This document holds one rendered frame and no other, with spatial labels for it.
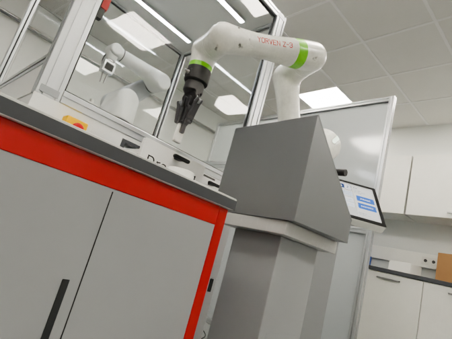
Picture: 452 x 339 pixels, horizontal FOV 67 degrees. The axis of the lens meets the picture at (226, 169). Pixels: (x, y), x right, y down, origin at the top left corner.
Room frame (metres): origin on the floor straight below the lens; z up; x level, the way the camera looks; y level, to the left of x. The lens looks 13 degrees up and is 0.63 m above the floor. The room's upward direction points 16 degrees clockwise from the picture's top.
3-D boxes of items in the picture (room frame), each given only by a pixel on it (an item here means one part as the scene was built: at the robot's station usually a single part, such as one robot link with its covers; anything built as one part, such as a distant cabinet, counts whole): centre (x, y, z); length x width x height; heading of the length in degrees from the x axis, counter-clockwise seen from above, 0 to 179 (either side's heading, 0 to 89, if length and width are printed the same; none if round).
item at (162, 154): (1.22, 0.19, 0.87); 0.29 x 0.02 x 0.11; 134
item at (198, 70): (1.18, 0.20, 1.22); 0.12 x 0.09 x 0.06; 133
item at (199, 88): (1.19, 0.20, 1.15); 0.08 x 0.07 x 0.09; 43
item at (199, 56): (1.18, 0.19, 1.32); 0.13 x 0.11 x 0.14; 29
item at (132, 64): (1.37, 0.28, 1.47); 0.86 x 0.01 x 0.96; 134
